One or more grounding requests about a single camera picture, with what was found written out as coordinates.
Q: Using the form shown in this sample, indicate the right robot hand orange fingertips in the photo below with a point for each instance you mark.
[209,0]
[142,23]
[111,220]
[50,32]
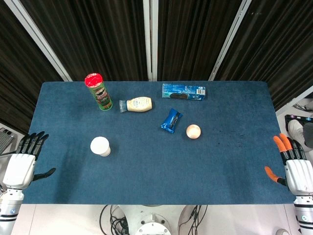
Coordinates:
[298,173]

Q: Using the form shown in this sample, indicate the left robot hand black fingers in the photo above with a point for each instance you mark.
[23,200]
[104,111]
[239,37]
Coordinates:
[18,166]

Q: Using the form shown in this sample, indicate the white paper cup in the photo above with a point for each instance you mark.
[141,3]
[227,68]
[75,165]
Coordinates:
[100,146]

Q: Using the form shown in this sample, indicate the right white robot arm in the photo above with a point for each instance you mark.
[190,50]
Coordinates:
[304,215]

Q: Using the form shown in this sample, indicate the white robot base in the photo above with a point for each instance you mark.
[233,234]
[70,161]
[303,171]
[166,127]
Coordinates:
[152,221]

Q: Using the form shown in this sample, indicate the white sneaker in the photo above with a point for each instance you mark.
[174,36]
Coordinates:
[296,129]

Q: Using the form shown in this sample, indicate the black electronic device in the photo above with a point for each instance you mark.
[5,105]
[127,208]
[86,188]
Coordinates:
[293,118]

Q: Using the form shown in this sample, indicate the green chips can red lid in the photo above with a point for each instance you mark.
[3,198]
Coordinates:
[99,91]

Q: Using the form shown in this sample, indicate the beige ball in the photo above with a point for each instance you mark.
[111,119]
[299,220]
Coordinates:
[193,131]

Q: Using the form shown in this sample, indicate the mayonnaise squeeze bottle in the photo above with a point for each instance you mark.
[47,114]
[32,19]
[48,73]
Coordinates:
[136,104]

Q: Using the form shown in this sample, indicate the small blue cookie pack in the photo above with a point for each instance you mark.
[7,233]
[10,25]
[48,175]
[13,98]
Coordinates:
[171,121]

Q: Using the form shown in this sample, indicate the blue table cloth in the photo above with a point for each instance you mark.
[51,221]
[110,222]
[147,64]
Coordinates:
[156,151]

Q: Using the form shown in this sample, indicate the long blue cookie package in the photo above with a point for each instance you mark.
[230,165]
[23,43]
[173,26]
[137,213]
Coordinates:
[184,92]

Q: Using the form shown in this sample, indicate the metal chair frame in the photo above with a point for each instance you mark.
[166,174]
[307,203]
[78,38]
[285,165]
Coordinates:
[6,142]

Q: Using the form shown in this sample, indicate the white frame post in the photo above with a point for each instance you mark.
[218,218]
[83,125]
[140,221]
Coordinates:
[39,36]
[227,40]
[150,40]

